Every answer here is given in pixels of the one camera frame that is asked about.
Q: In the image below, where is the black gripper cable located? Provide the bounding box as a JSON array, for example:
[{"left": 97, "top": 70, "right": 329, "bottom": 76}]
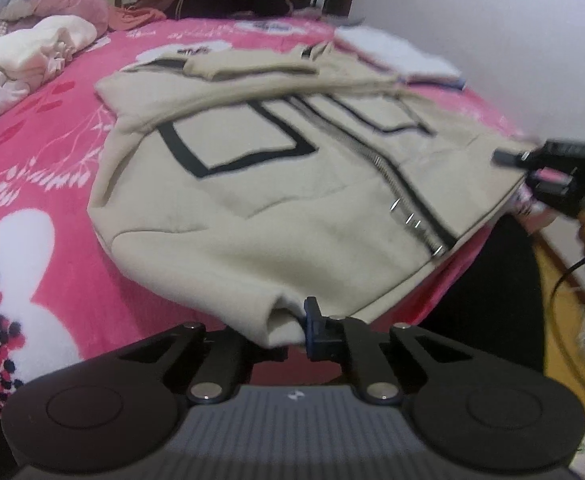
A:
[{"left": 546, "top": 246, "right": 585, "bottom": 391}]

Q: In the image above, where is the cream fleece garment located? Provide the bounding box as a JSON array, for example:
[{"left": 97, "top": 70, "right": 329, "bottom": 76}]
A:
[{"left": 0, "top": 15, "right": 97, "bottom": 82}]

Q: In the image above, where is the folded white towel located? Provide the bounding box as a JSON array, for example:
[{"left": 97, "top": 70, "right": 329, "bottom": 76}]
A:
[{"left": 334, "top": 25, "right": 466, "bottom": 89}]

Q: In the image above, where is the salmon orange cloth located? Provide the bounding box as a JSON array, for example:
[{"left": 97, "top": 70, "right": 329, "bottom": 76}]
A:
[{"left": 108, "top": 6, "right": 166, "bottom": 32}]

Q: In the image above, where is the beige zip-up jacket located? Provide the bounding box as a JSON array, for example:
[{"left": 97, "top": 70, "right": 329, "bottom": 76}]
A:
[{"left": 87, "top": 44, "right": 525, "bottom": 348}]

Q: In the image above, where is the pink floral bed blanket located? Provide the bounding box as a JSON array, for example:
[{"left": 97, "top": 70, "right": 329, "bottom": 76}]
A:
[{"left": 0, "top": 14, "right": 549, "bottom": 418}]

